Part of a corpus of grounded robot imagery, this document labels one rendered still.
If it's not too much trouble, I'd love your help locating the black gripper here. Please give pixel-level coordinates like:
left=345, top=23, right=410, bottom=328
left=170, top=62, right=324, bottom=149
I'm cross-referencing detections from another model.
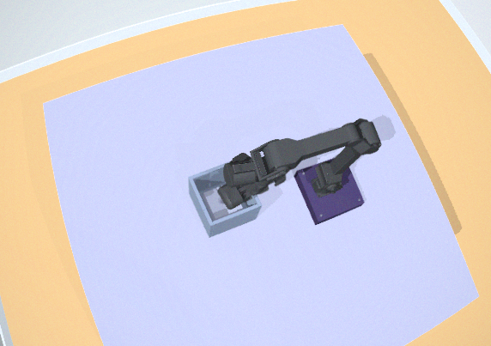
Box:
left=217, top=175, right=287, bottom=209

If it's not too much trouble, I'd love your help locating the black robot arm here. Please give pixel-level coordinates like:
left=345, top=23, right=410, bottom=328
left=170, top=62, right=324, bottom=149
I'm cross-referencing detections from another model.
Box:
left=223, top=118, right=382, bottom=197

